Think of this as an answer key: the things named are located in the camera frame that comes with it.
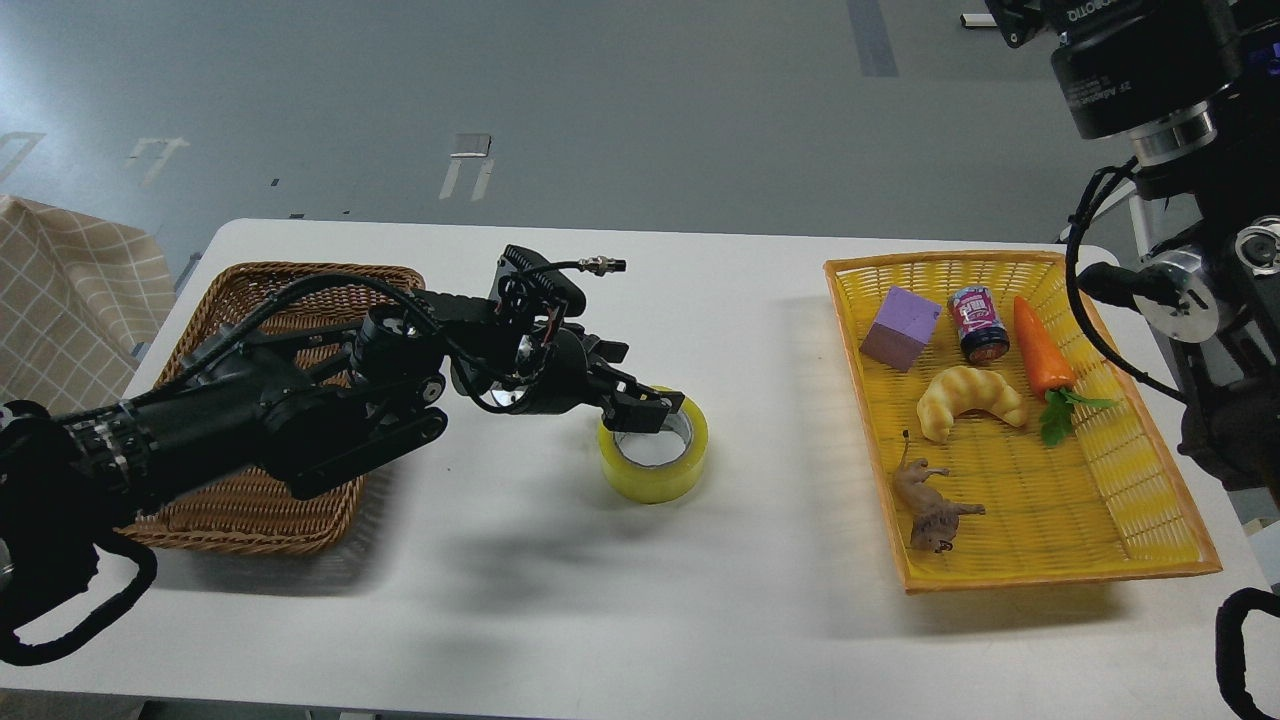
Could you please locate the brown toy lion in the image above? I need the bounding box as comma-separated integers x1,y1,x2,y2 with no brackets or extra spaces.
892,429,987,553

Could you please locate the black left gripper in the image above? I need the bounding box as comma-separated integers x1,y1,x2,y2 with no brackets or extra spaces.
509,325,686,434

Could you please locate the small purple can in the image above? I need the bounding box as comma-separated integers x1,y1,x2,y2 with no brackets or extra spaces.
948,284,1011,366

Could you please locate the orange toy carrot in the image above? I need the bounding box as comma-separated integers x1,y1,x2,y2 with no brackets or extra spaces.
1012,296,1117,447

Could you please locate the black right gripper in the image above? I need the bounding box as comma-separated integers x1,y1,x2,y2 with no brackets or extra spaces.
986,0,1242,138

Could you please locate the purple foam cube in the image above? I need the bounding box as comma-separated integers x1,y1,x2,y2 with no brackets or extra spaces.
859,284,943,373

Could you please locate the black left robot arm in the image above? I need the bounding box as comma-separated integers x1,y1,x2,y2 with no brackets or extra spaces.
3,245,692,666

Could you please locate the toy croissant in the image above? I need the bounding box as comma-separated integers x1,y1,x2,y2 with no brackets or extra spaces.
916,366,1028,443

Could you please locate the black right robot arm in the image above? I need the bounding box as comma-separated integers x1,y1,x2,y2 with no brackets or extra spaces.
987,1,1279,495

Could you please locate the white furniture base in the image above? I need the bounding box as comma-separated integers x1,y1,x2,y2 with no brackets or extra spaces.
960,13,998,29

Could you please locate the yellow plastic basket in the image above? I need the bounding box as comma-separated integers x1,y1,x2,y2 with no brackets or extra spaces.
824,250,1222,593

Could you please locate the yellow tape roll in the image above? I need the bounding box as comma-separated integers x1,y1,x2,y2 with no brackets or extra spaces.
596,397,710,503

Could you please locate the brown wicker basket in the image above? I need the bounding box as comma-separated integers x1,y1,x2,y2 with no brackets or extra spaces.
122,261,426,555

